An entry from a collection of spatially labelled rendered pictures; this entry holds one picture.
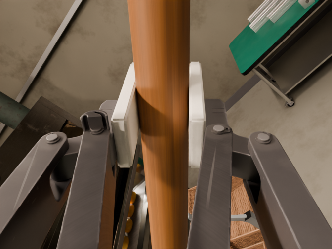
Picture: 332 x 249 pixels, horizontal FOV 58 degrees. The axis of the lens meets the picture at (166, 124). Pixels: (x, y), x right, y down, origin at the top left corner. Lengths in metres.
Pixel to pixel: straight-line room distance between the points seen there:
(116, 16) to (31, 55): 1.29
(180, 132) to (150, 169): 0.03
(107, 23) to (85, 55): 0.53
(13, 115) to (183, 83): 3.90
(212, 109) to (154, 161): 0.05
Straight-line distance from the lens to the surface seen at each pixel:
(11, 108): 4.05
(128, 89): 0.16
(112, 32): 4.02
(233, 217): 1.62
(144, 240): 1.87
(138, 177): 2.29
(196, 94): 0.16
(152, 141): 0.17
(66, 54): 4.28
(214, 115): 0.15
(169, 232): 0.23
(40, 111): 2.02
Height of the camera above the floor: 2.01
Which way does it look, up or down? 19 degrees down
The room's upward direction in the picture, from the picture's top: 55 degrees counter-clockwise
